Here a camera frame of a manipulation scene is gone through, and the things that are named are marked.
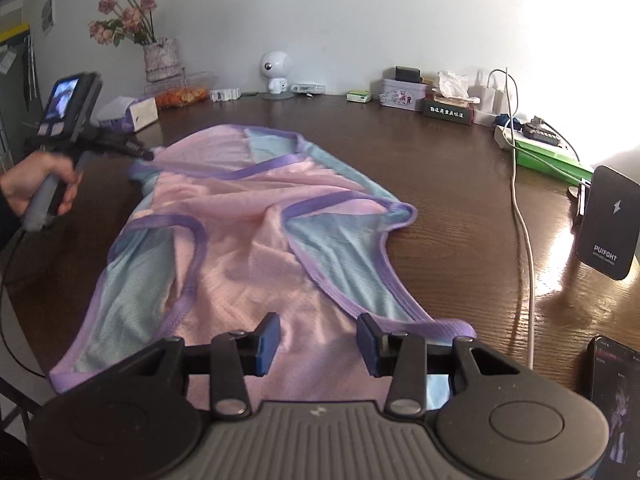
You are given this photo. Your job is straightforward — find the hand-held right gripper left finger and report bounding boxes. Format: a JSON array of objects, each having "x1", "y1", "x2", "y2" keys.
[{"x1": 119, "y1": 312, "x2": 281, "y2": 420}]

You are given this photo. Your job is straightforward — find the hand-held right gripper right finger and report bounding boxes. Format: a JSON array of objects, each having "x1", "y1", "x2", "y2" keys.
[{"x1": 356, "y1": 312, "x2": 531, "y2": 418}]

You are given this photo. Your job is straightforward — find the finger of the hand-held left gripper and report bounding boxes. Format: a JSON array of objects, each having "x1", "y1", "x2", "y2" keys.
[{"x1": 117, "y1": 139, "x2": 155, "y2": 162}]

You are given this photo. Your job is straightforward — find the pink and blue tank top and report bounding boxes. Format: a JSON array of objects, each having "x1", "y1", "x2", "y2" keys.
[{"x1": 49, "y1": 124, "x2": 477, "y2": 403}]

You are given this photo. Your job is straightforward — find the person's left forearm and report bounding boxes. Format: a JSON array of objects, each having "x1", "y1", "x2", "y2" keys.
[{"x1": 0, "y1": 175, "x2": 25, "y2": 252}]

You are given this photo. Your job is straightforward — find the person's left hand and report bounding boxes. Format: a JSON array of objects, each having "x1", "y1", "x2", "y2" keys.
[{"x1": 0, "y1": 151, "x2": 84, "y2": 217}]

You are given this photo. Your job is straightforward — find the purple and white tissue pack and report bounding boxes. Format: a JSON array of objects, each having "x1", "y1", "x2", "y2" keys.
[{"x1": 95, "y1": 95, "x2": 160, "y2": 134}]

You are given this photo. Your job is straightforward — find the orange snack packet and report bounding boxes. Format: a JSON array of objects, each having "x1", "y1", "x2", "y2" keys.
[{"x1": 154, "y1": 86, "x2": 210, "y2": 109}]

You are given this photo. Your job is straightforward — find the clear plastic container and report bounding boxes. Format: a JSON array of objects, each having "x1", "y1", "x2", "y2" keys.
[{"x1": 144, "y1": 70, "x2": 219, "y2": 110}]

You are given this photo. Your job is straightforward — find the white patterned vase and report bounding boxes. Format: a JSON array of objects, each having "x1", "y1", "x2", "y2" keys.
[{"x1": 143, "y1": 36, "x2": 180, "y2": 84}]

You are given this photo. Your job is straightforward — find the pink artificial flowers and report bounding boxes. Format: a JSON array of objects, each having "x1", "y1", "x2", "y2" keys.
[{"x1": 88, "y1": 0, "x2": 159, "y2": 47}]

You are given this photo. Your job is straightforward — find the white robot figure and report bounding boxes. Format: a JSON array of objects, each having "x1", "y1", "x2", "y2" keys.
[{"x1": 258, "y1": 50, "x2": 295, "y2": 101}]

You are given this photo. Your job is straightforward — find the dark tissue box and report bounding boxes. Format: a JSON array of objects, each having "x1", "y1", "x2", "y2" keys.
[{"x1": 422, "y1": 91, "x2": 474, "y2": 126}]

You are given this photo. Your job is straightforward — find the white power strip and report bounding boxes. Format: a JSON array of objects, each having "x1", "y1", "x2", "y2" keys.
[{"x1": 493, "y1": 119, "x2": 532, "y2": 151}]

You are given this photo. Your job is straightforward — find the black smartphone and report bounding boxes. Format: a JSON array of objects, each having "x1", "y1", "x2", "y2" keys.
[{"x1": 582, "y1": 334, "x2": 640, "y2": 467}]

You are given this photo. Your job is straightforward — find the printed tin box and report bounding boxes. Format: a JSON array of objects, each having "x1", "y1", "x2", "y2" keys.
[{"x1": 379, "y1": 77, "x2": 427, "y2": 110}]

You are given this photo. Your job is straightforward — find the green flat box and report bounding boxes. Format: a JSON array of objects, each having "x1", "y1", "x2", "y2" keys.
[{"x1": 514, "y1": 139, "x2": 597, "y2": 184}]

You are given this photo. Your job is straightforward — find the crumpled plastic bag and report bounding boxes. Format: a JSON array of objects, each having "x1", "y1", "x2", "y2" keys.
[{"x1": 436, "y1": 69, "x2": 470, "y2": 100}]

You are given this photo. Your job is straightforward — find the wall paper note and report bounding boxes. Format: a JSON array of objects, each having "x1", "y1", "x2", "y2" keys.
[{"x1": 39, "y1": 0, "x2": 56, "y2": 37}]

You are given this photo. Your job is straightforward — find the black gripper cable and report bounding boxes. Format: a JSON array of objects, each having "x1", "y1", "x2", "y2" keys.
[{"x1": 0, "y1": 229, "x2": 47, "y2": 379}]

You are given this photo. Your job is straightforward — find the white cable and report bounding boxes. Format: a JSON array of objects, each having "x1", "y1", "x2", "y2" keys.
[{"x1": 486, "y1": 67, "x2": 537, "y2": 369}]

